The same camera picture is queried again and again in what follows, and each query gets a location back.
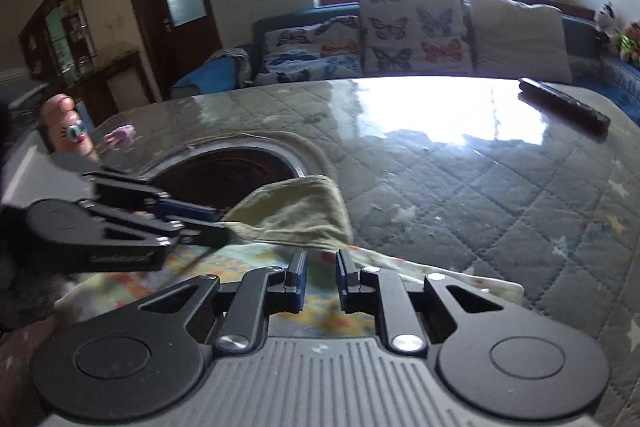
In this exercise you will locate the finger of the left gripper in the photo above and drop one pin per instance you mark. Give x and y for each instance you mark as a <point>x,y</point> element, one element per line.
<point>165,201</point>
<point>209,234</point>

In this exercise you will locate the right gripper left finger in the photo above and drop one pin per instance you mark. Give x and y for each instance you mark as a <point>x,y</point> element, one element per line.
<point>198,351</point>

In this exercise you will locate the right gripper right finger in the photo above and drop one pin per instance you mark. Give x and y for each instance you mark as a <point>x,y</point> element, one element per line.
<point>468,355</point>

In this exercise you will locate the floral children's pajama garment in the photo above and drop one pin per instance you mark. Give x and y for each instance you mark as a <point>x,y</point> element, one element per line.
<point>265,227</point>

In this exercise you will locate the small pink toy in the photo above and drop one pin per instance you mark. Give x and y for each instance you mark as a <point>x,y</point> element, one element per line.
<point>122,136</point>

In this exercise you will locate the round black induction cooktop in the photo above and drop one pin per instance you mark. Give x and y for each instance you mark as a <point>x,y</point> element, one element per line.
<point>220,173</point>

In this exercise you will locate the pink cartoon water bottle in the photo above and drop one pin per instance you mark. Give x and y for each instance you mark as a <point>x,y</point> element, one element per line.
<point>66,131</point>

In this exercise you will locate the blue folded blanket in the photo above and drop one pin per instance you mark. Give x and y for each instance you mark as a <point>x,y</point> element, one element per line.
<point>225,70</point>

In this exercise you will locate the grey quilted star tablecloth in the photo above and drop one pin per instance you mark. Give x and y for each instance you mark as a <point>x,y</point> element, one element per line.
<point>460,172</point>

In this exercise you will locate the low butterfly print cushion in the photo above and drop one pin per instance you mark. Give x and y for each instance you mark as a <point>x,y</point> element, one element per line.
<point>323,51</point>

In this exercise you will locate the black remote control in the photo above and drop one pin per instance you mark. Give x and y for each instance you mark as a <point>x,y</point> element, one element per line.
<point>576,113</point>

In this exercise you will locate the upright butterfly print cushion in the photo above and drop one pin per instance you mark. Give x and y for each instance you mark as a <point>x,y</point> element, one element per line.
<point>422,37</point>

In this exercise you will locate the blue corner sofa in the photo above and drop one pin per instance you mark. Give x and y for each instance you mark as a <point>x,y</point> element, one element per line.
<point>592,67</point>

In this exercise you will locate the plain beige cushion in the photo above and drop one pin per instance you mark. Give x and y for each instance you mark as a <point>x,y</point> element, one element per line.
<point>515,40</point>

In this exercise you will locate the brown bear plush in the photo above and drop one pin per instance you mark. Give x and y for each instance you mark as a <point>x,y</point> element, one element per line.
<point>629,44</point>

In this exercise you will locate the black white cow plush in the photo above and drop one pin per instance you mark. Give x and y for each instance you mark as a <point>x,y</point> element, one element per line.
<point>606,22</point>

